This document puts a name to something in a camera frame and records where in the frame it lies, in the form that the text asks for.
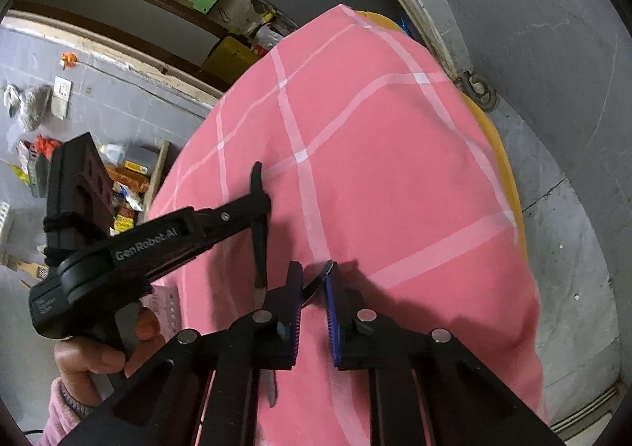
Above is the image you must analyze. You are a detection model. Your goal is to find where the dark green handled knife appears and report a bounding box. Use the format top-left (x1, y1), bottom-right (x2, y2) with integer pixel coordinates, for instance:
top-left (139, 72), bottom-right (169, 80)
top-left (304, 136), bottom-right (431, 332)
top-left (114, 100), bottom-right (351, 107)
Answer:
top-left (250, 162), bottom-right (277, 407)

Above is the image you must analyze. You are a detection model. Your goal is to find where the white plastic utensil holder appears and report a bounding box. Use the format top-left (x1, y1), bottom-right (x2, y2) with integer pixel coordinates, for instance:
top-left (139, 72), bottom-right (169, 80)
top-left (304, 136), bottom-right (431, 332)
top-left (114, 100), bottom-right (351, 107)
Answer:
top-left (143, 286), bottom-right (182, 340)

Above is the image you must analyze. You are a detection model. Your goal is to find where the pink sleeve forearm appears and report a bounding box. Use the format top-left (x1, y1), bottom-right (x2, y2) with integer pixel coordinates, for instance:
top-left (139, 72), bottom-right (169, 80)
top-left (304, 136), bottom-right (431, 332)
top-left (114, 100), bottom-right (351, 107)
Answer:
top-left (36, 378), bottom-right (93, 446)

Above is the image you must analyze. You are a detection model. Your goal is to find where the left hand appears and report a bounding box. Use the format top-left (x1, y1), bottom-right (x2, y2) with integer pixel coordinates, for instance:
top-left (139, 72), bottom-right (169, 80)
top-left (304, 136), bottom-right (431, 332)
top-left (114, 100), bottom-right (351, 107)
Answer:
top-left (55, 308), bottom-right (165, 407)

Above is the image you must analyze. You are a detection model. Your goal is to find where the orange sauce bottle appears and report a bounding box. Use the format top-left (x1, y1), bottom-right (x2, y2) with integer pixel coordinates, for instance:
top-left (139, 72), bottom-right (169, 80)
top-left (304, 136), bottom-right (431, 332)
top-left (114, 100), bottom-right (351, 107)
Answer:
top-left (105, 166), bottom-right (150, 194)

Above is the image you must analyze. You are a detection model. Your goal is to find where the red plastic bag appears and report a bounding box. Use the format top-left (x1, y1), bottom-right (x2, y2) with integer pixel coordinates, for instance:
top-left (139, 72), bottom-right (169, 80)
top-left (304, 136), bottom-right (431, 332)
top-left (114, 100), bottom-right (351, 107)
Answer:
top-left (32, 135), bottom-right (61, 162)

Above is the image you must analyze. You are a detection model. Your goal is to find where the pink checked tablecloth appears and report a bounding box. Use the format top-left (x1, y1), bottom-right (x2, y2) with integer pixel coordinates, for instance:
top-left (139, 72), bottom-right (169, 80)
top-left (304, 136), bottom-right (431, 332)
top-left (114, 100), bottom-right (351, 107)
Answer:
top-left (150, 5), bottom-right (545, 416)

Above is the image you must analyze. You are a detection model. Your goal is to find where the bag of dried goods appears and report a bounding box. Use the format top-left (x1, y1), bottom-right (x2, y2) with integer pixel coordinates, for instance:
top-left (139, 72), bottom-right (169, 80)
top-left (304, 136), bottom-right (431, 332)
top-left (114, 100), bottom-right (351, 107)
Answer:
top-left (2, 85), bottom-right (53, 132)

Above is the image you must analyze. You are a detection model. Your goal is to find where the white wall socket plate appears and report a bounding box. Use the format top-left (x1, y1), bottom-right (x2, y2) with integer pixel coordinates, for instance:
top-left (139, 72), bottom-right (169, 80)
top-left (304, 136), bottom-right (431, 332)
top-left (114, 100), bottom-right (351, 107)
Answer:
top-left (50, 76), bottom-right (73, 121)

